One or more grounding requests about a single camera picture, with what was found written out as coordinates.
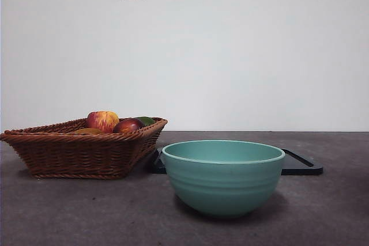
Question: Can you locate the teal ribbed bowl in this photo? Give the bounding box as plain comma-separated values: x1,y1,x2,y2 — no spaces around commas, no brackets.
161,139,286,218

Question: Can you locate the brown yellow kiwi fruit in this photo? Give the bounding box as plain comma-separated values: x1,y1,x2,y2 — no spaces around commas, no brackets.
73,127,103,135

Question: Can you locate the dark rectangular tray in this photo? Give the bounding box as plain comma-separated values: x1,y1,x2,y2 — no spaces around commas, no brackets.
148,147,323,176

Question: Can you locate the green fruit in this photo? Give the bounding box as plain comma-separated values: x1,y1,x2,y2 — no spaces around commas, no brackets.
134,116,156,127

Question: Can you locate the dark red round fruit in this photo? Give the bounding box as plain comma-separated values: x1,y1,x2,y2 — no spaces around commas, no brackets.
112,118,145,134

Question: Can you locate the red yellow striped apple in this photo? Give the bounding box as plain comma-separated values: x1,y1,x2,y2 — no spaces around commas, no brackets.
86,110,120,134

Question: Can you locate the brown wicker basket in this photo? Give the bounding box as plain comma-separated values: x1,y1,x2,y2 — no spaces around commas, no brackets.
0,116,168,180

